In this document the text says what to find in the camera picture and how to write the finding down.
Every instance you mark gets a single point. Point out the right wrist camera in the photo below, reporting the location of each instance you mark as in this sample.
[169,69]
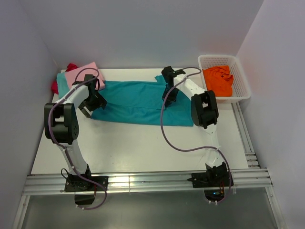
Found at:
[169,74]

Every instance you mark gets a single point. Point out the orange crumpled t shirt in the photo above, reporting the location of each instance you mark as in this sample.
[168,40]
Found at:
[220,80]

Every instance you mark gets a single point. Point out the white plastic basket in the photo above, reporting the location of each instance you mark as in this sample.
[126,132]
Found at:
[241,89]

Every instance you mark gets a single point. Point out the folded light teal t shirt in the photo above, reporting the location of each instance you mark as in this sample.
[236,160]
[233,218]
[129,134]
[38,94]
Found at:
[62,85]

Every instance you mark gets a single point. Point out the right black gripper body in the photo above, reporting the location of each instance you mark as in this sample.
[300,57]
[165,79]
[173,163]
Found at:
[167,89]

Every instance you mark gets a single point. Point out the aluminium mounting rail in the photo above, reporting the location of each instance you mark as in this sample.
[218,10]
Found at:
[53,184]

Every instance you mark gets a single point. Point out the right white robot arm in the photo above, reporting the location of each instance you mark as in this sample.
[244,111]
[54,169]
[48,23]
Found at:
[204,114]

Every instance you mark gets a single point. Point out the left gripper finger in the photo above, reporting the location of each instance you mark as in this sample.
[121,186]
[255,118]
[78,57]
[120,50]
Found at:
[85,111]
[99,102]

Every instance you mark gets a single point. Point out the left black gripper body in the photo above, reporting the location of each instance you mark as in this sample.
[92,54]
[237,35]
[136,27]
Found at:
[89,102]

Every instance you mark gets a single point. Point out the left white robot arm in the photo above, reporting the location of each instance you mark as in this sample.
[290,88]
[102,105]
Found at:
[62,127]

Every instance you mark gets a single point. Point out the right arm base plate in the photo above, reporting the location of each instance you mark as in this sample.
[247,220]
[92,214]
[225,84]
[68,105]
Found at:
[210,179]

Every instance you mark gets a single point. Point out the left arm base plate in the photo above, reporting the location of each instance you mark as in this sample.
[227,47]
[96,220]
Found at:
[76,184]

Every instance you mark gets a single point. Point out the folded pink t shirt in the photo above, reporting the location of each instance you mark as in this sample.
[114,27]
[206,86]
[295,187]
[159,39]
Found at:
[79,74]

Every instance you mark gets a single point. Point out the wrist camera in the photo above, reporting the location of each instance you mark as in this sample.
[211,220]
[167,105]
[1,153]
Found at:
[169,74]
[90,81]

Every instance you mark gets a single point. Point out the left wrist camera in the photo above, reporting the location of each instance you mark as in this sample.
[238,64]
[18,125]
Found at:
[90,81]

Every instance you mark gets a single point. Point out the folded red t shirt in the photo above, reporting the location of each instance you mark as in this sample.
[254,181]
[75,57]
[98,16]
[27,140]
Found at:
[54,86]

